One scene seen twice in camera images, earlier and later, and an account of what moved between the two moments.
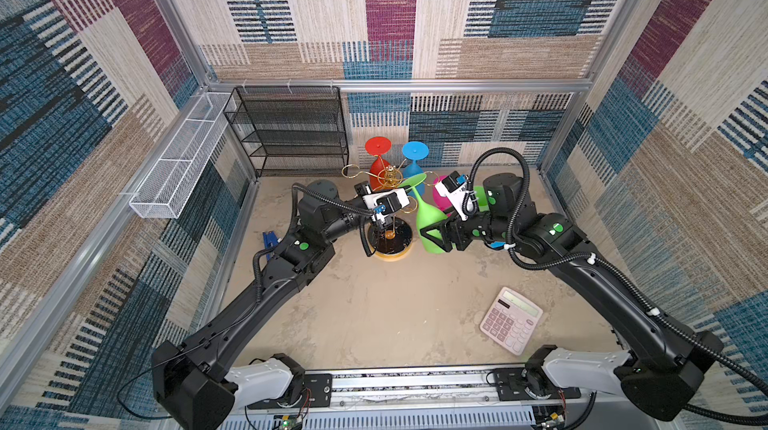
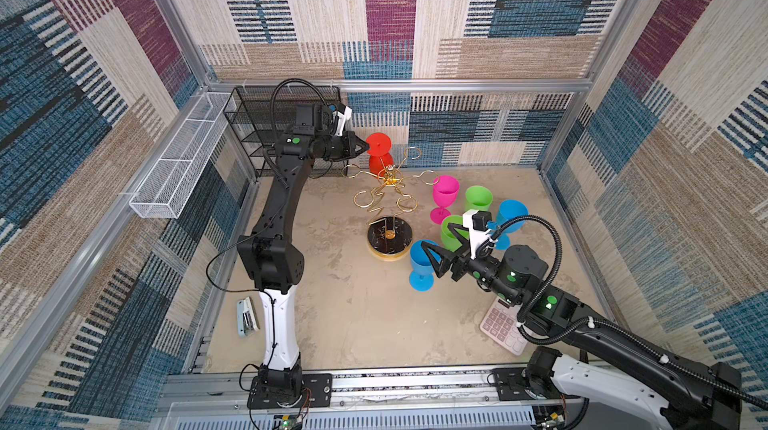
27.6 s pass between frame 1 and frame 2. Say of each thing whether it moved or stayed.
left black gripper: moved
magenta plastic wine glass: stayed
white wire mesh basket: stayed
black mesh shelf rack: stayed
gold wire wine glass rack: stayed
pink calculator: stayed
